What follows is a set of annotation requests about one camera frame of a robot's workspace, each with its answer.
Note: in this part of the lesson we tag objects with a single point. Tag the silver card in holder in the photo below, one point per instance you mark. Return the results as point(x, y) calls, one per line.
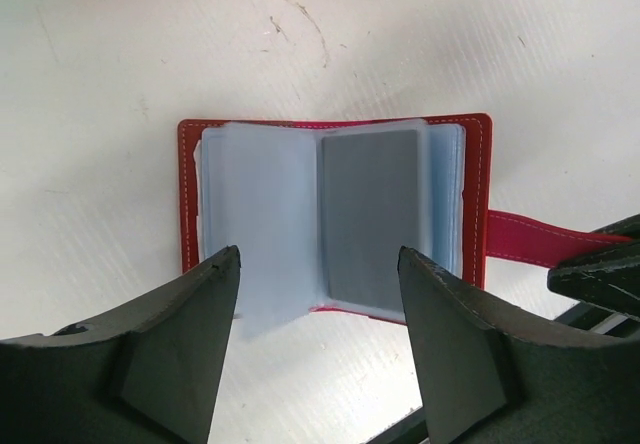
point(371, 207)

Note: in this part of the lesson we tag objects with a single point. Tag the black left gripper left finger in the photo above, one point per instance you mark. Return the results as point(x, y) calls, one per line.
point(147, 371)

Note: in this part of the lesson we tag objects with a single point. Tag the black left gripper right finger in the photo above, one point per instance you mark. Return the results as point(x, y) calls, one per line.
point(574, 386)

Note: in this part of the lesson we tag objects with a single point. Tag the red leather card holder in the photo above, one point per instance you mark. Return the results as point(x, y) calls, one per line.
point(258, 185)

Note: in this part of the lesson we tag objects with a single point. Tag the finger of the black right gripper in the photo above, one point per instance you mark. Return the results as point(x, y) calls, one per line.
point(628, 228)
point(607, 279)

